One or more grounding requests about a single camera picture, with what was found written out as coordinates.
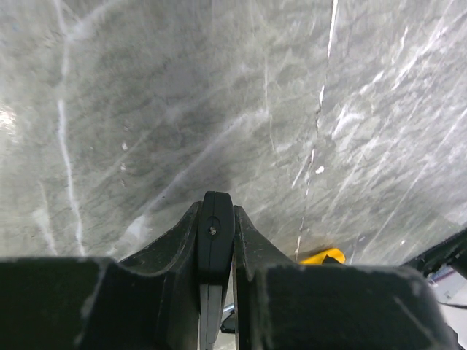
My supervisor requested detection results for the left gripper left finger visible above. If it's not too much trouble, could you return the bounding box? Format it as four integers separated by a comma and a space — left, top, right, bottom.
1, 203, 201, 349

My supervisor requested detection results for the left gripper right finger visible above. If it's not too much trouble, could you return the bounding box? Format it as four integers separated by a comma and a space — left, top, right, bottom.
233, 206, 458, 349

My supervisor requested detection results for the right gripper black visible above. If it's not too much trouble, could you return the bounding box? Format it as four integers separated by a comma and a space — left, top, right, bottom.
402, 228, 466, 273

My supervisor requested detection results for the yellow handled screwdriver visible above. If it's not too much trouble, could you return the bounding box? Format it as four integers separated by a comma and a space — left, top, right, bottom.
298, 248, 346, 265

